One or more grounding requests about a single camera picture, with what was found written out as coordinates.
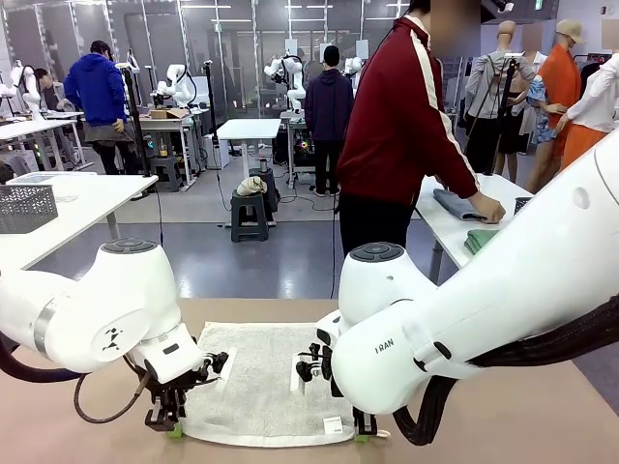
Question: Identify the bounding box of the person's right forearm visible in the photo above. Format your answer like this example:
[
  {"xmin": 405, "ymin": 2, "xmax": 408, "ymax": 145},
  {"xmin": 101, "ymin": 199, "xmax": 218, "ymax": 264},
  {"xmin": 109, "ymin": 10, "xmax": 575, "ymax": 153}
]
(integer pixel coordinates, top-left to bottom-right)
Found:
[{"xmin": 434, "ymin": 139, "xmax": 485, "ymax": 207}]

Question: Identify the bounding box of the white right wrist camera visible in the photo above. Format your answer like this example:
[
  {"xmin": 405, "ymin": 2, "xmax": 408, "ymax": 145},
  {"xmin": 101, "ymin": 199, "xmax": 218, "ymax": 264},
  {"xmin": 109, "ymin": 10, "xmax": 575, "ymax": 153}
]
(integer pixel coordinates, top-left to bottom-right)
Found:
[{"xmin": 288, "ymin": 331, "xmax": 336, "ymax": 395}]

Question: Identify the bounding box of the person in dark hoodie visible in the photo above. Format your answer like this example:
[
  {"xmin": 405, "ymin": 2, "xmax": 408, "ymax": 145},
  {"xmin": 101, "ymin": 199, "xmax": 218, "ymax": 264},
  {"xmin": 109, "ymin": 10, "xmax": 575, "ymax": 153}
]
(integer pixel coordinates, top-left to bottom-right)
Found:
[{"xmin": 304, "ymin": 45, "xmax": 355, "ymax": 197}]

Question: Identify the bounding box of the right arm black cable sleeve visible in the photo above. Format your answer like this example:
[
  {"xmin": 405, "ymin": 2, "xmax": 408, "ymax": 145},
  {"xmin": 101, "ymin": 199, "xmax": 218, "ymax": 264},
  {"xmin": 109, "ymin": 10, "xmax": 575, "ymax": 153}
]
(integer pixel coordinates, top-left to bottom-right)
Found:
[{"xmin": 390, "ymin": 293, "xmax": 619, "ymax": 449}]

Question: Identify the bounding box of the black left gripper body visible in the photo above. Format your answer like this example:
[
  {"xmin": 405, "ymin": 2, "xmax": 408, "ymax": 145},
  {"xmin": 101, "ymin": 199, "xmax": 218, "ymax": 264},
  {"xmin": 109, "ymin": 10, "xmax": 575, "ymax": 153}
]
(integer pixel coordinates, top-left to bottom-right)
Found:
[{"xmin": 143, "ymin": 380, "xmax": 195, "ymax": 430}]

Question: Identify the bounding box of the open cardboard box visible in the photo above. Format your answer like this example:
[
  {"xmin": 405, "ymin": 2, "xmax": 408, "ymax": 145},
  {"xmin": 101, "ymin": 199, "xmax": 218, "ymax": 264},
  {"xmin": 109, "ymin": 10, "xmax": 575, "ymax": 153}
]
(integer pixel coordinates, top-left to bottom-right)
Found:
[{"xmin": 148, "ymin": 107, "xmax": 190, "ymax": 121}]

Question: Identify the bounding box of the mannequin in orange shirt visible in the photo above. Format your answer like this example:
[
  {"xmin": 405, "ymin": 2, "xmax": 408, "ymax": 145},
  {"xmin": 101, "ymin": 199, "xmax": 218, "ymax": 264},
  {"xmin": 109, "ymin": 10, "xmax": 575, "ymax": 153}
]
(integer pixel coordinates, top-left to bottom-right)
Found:
[{"xmin": 525, "ymin": 18, "xmax": 589, "ymax": 194}]

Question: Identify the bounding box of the white frame workbench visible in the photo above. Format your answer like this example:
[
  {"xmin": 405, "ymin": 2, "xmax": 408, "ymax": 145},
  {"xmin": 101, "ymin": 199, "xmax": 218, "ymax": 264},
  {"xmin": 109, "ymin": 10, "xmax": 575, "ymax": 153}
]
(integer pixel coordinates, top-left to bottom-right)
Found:
[{"xmin": 144, "ymin": 108, "xmax": 209, "ymax": 192}]

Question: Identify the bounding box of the light blue towel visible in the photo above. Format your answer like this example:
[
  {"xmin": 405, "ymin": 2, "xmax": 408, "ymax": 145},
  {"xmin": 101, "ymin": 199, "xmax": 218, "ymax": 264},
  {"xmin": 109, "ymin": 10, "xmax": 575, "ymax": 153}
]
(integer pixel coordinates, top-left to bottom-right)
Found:
[{"xmin": 432, "ymin": 188, "xmax": 500, "ymax": 224}]

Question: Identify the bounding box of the grey plastic step stool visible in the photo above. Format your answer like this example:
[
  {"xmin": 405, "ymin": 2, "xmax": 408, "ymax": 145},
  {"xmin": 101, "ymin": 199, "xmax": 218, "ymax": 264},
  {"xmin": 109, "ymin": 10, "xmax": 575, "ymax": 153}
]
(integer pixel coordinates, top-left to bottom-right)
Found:
[{"xmin": 230, "ymin": 189, "xmax": 277, "ymax": 244}]

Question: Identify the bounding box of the person in maroon jacket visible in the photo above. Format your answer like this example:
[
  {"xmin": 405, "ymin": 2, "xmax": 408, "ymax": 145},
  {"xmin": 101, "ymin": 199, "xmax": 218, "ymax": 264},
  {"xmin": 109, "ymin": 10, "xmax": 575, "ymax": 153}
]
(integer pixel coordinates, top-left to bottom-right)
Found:
[{"xmin": 337, "ymin": 0, "xmax": 507, "ymax": 260}]

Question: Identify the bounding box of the person's right hand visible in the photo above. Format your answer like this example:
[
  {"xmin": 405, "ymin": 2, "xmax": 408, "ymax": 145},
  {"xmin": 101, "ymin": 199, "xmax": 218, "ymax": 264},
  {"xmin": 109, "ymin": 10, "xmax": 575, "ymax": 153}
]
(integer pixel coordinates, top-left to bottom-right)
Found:
[{"xmin": 471, "ymin": 191, "xmax": 508, "ymax": 224}]

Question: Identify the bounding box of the white standing desk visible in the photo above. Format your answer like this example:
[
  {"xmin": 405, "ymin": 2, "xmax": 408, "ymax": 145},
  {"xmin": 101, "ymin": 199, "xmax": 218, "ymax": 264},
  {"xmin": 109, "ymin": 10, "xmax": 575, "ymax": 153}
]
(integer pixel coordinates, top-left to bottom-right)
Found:
[{"xmin": 216, "ymin": 118, "xmax": 282, "ymax": 228}]

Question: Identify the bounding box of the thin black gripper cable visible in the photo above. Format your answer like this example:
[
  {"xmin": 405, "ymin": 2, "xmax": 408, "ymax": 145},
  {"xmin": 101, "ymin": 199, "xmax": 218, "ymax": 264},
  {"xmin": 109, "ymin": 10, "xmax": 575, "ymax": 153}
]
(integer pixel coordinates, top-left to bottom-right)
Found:
[{"xmin": 73, "ymin": 369, "xmax": 149, "ymax": 425}]

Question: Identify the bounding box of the person in grey jacket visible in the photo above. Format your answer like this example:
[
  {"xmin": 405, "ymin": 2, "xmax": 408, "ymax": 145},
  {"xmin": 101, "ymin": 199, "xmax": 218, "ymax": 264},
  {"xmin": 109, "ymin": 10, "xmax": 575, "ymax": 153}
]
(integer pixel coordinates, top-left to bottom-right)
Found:
[{"xmin": 36, "ymin": 67, "xmax": 74, "ymax": 110}]

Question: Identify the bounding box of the long white desk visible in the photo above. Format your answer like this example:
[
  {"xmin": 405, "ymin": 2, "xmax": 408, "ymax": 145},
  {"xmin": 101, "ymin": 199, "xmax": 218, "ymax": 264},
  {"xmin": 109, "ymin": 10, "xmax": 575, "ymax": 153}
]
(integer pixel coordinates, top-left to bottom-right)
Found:
[{"xmin": 0, "ymin": 111, "xmax": 88, "ymax": 170}]

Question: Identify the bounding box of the green towel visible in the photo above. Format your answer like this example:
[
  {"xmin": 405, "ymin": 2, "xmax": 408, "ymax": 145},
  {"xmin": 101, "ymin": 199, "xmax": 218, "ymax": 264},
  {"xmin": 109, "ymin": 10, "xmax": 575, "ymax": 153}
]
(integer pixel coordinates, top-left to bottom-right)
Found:
[{"xmin": 463, "ymin": 229, "xmax": 500, "ymax": 256}]

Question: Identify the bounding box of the black camera stand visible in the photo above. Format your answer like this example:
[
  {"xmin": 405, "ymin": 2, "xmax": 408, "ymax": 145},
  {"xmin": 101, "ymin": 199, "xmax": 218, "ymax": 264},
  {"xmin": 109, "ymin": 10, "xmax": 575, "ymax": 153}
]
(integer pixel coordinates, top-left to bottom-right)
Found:
[
  {"xmin": 120, "ymin": 67, "xmax": 155, "ymax": 178},
  {"xmin": 202, "ymin": 60, "xmax": 221, "ymax": 146}
]

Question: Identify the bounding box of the dark plastic stool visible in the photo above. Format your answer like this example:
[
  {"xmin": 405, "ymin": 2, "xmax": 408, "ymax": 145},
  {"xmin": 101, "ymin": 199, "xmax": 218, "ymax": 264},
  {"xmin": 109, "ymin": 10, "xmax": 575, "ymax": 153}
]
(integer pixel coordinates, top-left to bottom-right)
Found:
[
  {"xmin": 249, "ymin": 167, "xmax": 281, "ymax": 214},
  {"xmin": 149, "ymin": 154, "xmax": 184, "ymax": 192}
]

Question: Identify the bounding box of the computer with coloured lights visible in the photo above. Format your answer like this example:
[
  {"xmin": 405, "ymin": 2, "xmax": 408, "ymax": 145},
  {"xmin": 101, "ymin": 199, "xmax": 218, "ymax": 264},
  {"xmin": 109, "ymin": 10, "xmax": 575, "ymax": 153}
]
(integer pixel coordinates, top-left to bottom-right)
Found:
[{"xmin": 287, "ymin": 120, "xmax": 318, "ymax": 170}]

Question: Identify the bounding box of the beige crumpled cloth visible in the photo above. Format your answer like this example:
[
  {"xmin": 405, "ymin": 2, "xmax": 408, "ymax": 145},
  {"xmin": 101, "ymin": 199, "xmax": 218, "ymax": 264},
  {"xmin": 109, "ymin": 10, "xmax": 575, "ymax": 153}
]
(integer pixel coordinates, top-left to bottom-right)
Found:
[{"xmin": 235, "ymin": 176, "xmax": 269, "ymax": 198}]

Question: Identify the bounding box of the white towel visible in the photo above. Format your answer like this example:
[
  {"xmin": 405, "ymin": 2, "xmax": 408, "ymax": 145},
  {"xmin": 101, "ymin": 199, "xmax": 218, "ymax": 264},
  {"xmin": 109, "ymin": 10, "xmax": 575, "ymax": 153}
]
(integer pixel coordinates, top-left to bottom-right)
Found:
[{"xmin": 182, "ymin": 321, "xmax": 391, "ymax": 449}]

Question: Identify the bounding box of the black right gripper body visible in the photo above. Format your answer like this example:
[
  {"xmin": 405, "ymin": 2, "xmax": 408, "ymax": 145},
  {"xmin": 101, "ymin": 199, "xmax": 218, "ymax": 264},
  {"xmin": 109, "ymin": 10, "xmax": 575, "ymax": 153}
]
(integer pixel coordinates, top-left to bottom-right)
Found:
[{"xmin": 351, "ymin": 407, "xmax": 379, "ymax": 437}]

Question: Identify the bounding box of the flat white box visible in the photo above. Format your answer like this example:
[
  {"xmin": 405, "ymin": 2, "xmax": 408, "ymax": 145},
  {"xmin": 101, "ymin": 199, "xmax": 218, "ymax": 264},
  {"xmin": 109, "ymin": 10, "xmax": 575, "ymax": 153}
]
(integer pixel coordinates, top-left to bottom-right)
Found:
[{"xmin": 5, "ymin": 171, "xmax": 57, "ymax": 188}]

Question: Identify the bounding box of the figure in floral dress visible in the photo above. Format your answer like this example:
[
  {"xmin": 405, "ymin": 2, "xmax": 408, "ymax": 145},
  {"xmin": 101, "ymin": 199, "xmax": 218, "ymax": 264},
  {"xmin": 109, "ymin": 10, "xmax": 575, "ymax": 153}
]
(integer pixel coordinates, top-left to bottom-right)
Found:
[{"xmin": 519, "ymin": 22, "xmax": 562, "ymax": 156}]

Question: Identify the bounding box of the mannequin in white top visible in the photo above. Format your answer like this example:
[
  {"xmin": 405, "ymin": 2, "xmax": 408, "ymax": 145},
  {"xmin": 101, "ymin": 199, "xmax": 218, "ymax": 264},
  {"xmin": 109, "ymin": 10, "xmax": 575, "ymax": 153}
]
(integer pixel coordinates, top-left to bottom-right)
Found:
[{"xmin": 555, "ymin": 47, "xmax": 619, "ymax": 170}]

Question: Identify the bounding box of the black tripod with camera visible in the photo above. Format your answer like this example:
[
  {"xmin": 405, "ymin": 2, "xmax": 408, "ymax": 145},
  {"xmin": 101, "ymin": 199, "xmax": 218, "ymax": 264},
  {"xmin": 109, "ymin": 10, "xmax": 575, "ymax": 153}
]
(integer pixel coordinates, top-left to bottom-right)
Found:
[{"xmin": 463, "ymin": 51, "xmax": 526, "ymax": 175}]

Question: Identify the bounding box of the person in blue jacket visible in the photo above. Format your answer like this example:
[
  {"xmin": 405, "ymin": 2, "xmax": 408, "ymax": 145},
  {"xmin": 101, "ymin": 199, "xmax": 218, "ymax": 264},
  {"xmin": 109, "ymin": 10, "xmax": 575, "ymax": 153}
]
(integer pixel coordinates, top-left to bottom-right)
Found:
[{"xmin": 63, "ymin": 40, "xmax": 139, "ymax": 175}]

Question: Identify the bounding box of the mannequin in grey hoodie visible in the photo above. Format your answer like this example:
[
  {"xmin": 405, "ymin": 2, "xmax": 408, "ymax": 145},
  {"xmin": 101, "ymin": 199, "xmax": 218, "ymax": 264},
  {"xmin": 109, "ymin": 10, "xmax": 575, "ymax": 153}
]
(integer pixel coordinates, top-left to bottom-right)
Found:
[{"xmin": 464, "ymin": 19, "xmax": 539, "ymax": 175}]

